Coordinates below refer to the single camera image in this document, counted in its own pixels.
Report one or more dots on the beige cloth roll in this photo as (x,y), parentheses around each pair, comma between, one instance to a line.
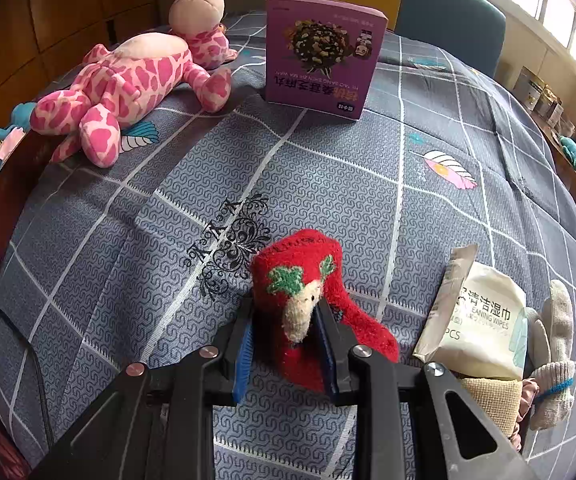
(488,400)

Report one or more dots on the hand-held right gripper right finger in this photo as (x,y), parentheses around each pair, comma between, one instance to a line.
(325,355)

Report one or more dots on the teal and pink fluffy socks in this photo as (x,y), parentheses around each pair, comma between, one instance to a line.
(18,115)

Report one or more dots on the red knit sock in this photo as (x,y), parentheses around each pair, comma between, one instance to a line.
(308,255)

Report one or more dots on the white wet wipes pack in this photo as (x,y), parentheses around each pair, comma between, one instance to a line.
(483,310)

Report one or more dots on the pink scrunchie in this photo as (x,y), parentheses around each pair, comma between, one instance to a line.
(528,395)

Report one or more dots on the pink spotted giraffe plush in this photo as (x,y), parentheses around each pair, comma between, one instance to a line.
(133,75)

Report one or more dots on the grey yellow blue headboard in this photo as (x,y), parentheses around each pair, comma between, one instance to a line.
(448,5)

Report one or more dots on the window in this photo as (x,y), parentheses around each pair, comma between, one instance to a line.
(558,10)

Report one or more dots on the cluster of small jars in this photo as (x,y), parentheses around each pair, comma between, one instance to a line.
(543,97)

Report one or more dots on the wooden wardrobe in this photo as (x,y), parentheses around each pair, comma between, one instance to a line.
(68,5)

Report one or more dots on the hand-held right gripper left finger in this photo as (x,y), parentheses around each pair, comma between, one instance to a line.
(243,370)

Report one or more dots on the white knit gloves blue band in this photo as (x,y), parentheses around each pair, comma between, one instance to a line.
(555,385)

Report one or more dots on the purple carton box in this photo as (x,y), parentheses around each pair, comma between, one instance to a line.
(318,60)

